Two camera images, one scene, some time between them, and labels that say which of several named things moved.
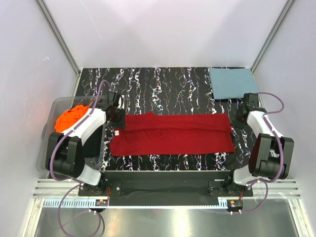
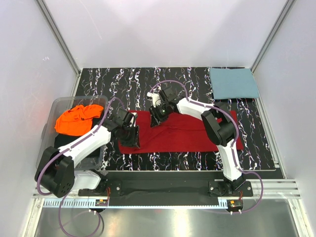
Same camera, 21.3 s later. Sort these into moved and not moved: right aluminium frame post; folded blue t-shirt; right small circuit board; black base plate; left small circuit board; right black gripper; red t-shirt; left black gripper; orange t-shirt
Moved: left black gripper; red t-shirt; right black gripper
Not moved: left small circuit board; right aluminium frame post; orange t-shirt; folded blue t-shirt; right small circuit board; black base plate
